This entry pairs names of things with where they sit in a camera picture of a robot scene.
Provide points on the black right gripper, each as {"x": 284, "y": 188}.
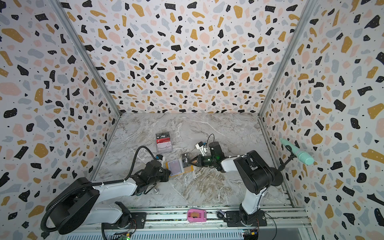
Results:
{"x": 198, "y": 161}

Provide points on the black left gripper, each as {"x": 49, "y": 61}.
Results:
{"x": 166, "y": 173}

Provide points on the black VIP card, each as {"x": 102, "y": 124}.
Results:
{"x": 186, "y": 160}

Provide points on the yellow leather card holder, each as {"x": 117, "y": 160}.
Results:
{"x": 186, "y": 170}

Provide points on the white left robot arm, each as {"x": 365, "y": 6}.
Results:
{"x": 80, "y": 203}

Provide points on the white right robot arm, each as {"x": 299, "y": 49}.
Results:
{"x": 255, "y": 173}

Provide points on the clear acrylic card stand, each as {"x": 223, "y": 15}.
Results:
{"x": 163, "y": 135}

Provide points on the red card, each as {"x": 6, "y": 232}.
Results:
{"x": 164, "y": 143}

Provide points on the pink tape measure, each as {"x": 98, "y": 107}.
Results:
{"x": 196, "y": 216}

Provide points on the mint green microphone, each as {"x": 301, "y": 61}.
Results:
{"x": 302, "y": 156}

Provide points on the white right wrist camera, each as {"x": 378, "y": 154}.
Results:
{"x": 202, "y": 147}

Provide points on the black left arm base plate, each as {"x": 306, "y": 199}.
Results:
{"x": 133, "y": 221}

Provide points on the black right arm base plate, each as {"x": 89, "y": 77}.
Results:
{"x": 240, "y": 218}

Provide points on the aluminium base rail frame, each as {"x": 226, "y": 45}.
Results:
{"x": 279, "y": 222}

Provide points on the aluminium corner post right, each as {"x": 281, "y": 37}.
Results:
{"x": 306, "y": 14}

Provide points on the aluminium corner post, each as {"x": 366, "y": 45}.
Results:
{"x": 65, "y": 21}
{"x": 306, "y": 14}

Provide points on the aluminium corner post left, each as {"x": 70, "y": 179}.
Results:
{"x": 65, "y": 21}

